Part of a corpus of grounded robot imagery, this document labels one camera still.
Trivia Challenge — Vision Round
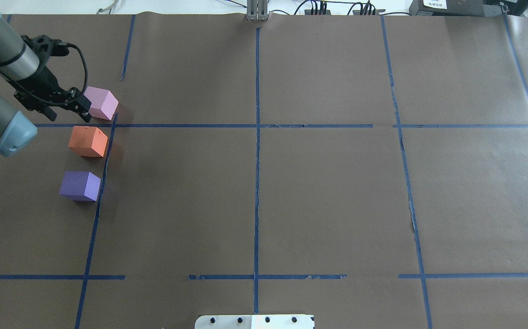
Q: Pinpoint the orange foam cube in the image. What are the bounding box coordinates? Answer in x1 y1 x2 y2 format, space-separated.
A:
68 126 109 158

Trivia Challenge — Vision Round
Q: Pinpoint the black power strip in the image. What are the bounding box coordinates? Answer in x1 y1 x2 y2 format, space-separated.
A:
305 8 331 16
350 9 385 16

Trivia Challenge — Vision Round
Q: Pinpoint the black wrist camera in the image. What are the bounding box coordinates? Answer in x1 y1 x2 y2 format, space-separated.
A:
21 35 69 58

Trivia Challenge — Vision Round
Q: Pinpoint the purple foam cube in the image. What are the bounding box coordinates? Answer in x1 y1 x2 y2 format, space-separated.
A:
59 171 101 202

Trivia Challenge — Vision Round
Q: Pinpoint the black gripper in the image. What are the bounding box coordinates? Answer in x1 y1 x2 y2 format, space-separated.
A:
14 66 92 123

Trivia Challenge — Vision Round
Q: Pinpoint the pink foam cube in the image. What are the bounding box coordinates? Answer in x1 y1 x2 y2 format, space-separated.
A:
84 87 119 121

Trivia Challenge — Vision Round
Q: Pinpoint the black computer box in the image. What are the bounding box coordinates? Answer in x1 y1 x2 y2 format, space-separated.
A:
408 0 528 17

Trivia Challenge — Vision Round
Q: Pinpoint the black power strip left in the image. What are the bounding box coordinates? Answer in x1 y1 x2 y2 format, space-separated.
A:
305 8 331 16

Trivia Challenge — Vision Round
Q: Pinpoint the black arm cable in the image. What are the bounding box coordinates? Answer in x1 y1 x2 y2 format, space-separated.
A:
0 42 89 108

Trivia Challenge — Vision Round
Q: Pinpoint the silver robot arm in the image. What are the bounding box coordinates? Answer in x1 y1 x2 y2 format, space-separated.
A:
0 13 92 158

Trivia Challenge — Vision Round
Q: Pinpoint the aluminium frame post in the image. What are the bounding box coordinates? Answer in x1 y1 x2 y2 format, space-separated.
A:
246 0 270 21

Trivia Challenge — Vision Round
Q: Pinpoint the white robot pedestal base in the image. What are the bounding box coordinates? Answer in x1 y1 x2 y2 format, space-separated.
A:
194 314 315 329

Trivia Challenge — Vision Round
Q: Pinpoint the black power strip right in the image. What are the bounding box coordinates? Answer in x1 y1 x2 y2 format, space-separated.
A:
350 9 385 16

